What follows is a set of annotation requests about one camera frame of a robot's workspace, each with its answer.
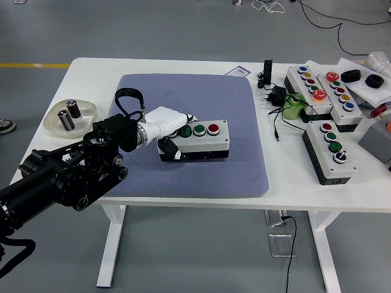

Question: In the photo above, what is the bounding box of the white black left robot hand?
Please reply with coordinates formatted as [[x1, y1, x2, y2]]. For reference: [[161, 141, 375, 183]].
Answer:
[[142, 106, 199, 161]]

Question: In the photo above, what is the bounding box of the four-button control box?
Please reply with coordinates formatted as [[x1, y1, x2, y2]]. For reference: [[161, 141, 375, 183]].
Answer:
[[302, 120, 357, 186], [157, 119, 230, 162]]

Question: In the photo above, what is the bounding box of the five-button box, blue end button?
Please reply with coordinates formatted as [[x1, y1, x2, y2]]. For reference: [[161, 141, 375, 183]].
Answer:
[[316, 71, 365, 134], [283, 65, 334, 118]]

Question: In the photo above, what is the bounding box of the blue-grey textured mat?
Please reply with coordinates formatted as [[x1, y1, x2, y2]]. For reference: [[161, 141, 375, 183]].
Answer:
[[102, 73, 270, 198]]

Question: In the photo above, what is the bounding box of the cream shallow dish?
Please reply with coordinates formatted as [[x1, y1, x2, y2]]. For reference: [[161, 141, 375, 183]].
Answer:
[[42, 98, 98, 140]]

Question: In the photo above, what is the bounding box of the purple white label card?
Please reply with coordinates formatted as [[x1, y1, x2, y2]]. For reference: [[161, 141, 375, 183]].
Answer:
[[226, 65, 251, 77]]

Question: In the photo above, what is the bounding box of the brown cylindrical capacitor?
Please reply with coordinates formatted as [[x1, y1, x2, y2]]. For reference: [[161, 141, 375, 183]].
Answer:
[[66, 99, 82, 119], [57, 110, 76, 132]]

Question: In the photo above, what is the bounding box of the black upright small device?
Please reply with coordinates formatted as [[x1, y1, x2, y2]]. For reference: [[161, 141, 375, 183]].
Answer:
[[263, 59, 273, 86]]

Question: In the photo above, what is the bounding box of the black power adapter plug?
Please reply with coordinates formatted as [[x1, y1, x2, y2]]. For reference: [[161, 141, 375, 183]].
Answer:
[[260, 85, 288, 107]]

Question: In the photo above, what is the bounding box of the green cylindrical cup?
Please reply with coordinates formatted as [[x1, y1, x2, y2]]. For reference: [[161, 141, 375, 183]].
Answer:
[[281, 93, 310, 121]]

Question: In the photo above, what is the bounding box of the white table leg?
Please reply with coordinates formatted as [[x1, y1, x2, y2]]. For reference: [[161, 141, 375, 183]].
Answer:
[[307, 210, 342, 293], [96, 204, 127, 288]]

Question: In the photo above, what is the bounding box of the person's shoe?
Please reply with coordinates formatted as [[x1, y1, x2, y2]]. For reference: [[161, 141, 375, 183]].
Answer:
[[0, 118, 16, 134]]

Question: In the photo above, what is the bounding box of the white flat box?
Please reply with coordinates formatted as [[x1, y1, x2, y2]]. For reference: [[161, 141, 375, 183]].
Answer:
[[305, 57, 391, 109]]

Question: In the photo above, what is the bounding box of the grey box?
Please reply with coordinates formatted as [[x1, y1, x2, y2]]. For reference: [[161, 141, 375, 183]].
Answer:
[[357, 113, 391, 165]]

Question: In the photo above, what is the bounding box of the red round knob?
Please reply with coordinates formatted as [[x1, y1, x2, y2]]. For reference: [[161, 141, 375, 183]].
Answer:
[[370, 105, 388, 119]]

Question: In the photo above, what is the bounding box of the clear plastic bag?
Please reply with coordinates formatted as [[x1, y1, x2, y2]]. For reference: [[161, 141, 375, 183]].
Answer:
[[356, 51, 391, 79]]

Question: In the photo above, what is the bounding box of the thin black cable bundle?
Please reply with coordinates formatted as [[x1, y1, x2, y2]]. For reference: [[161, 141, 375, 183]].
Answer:
[[255, 70, 277, 91]]

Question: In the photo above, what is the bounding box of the black adapter cord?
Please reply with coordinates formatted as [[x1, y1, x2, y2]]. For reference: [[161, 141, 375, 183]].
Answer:
[[268, 93, 318, 143]]

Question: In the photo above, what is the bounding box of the clear acrylic bracket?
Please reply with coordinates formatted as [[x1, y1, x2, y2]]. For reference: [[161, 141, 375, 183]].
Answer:
[[265, 209, 288, 227], [268, 233, 296, 258]]

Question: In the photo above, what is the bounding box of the white floor cable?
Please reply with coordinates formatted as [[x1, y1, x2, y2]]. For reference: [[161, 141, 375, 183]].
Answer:
[[252, 0, 287, 15]]

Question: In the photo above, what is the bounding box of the black cable with plug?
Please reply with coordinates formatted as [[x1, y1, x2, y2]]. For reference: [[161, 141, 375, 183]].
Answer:
[[280, 215, 298, 293]]

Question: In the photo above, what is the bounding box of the black foam ring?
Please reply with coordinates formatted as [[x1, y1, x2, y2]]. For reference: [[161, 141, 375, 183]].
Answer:
[[365, 74, 385, 89], [340, 69, 361, 83]]

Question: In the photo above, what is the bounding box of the black floor cable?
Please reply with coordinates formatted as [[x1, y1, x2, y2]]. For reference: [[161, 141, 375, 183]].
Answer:
[[298, 0, 391, 56]]

